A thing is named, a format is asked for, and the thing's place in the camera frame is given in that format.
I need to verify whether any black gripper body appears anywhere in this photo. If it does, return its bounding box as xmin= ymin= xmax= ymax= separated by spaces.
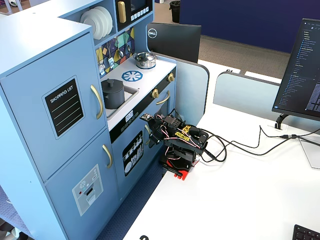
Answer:
xmin=149 ymin=117 xmax=168 ymax=139

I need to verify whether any dark gray pot lid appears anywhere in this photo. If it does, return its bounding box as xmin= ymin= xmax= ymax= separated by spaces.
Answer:
xmin=101 ymin=78 xmax=125 ymax=93

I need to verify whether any red robot base clamp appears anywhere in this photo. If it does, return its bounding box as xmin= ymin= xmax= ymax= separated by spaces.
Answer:
xmin=159 ymin=152 xmax=200 ymax=182

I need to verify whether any stainless steel pot lid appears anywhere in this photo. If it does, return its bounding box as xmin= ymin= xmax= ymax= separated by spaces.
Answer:
xmin=133 ymin=51 xmax=156 ymax=63

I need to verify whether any gray toy sink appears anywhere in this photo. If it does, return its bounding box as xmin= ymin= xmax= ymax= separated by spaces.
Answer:
xmin=104 ymin=85 xmax=140 ymax=119

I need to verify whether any dark gray pot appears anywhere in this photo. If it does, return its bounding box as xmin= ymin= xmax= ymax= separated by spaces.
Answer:
xmin=101 ymin=83 xmax=126 ymax=110

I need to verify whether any tall gray-blue desk divider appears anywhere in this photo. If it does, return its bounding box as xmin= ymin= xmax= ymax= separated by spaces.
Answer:
xmin=154 ymin=53 xmax=210 ymax=127

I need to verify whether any black Dell monitor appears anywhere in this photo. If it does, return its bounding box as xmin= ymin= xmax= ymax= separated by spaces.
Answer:
xmin=146 ymin=22 xmax=202 ymax=64

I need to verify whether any black shopping list board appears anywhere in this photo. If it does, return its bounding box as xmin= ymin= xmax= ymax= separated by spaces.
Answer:
xmin=44 ymin=78 xmax=85 ymax=138

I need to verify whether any colourful mosaic backsplash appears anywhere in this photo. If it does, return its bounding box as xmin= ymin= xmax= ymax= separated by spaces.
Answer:
xmin=95 ymin=26 xmax=136 ymax=77

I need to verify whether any low gray-blue desk divider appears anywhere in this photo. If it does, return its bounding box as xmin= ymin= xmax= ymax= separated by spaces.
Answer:
xmin=212 ymin=71 xmax=286 ymax=119

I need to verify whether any black toy microwave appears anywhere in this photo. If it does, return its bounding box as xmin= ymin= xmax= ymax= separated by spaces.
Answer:
xmin=115 ymin=0 xmax=154 ymax=32

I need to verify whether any black trash bin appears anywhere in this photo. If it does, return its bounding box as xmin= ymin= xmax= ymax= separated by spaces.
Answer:
xmin=169 ymin=0 xmax=181 ymax=24

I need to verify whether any white plate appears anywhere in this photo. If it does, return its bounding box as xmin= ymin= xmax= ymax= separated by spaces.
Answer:
xmin=86 ymin=8 xmax=109 ymax=38
xmin=93 ymin=6 xmax=114 ymax=35
xmin=80 ymin=10 xmax=102 ymax=41

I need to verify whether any blue toy kitchen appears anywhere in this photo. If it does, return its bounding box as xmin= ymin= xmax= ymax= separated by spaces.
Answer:
xmin=0 ymin=0 xmax=181 ymax=240

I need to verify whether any dark blue partition panel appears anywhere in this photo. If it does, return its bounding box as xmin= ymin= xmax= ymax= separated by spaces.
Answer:
xmin=179 ymin=0 xmax=320 ymax=54

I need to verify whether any gray monitor stand base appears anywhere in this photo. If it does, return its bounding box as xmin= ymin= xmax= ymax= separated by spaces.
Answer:
xmin=298 ymin=136 xmax=320 ymax=170

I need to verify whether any monitor with dark screen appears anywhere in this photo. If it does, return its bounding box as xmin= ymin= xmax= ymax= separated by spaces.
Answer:
xmin=271 ymin=17 xmax=320 ymax=122

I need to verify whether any black keyboard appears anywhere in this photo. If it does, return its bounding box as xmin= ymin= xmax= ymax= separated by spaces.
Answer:
xmin=292 ymin=224 xmax=320 ymax=240

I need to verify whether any gold dishwasher handle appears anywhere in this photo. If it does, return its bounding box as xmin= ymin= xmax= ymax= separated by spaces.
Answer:
xmin=144 ymin=124 xmax=152 ymax=146

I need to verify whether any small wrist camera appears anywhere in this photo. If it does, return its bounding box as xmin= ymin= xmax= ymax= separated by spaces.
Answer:
xmin=139 ymin=112 xmax=154 ymax=124

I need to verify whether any gold oven door handle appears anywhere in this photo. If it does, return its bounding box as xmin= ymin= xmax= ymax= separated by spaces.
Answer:
xmin=156 ymin=90 xmax=171 ymax=106

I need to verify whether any short gold fridge handle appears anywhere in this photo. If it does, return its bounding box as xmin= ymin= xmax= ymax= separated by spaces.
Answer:
xmin=102 ymin=144 xmax=114 ymax=169

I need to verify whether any long gold fridge handle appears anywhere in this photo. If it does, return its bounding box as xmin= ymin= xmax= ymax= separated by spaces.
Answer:
xmin=90 ymin=84 xmax=104 ymax=120

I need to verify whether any black cable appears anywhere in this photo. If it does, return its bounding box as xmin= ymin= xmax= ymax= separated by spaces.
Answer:
xmin=199 ymin=124 xmax=320 ymax=163
xmin=207 ymin=124 xmax=320 ymax=157

